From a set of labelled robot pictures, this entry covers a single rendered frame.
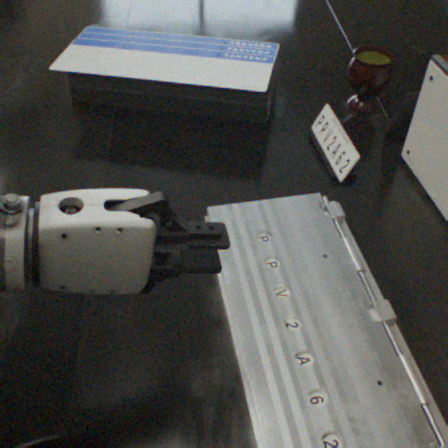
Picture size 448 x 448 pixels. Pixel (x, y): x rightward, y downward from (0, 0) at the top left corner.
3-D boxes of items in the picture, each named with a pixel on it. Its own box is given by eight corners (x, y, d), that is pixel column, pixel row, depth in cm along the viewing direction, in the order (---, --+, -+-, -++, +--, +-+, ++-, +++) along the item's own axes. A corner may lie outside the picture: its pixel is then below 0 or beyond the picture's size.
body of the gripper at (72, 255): (25, 172, 45) (153, 179, 48) (29, 252, 51) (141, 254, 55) (17, 233, 39) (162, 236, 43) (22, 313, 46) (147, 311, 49)
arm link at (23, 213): (0, 171, 45) (37, 173, 45) (6, 242, 51) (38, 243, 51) (-12, 240, 39) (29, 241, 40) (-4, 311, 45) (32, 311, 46)
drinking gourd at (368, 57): (348, 91, 108) (358, 40, 100) (388, 101, 105) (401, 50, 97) (335, 111, 102) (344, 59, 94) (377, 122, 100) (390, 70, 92)
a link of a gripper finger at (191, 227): (160, 199, 47) (231, 203, 49) (155, 225, 49) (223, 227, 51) (164, 224, 45) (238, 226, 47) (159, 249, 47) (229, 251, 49)
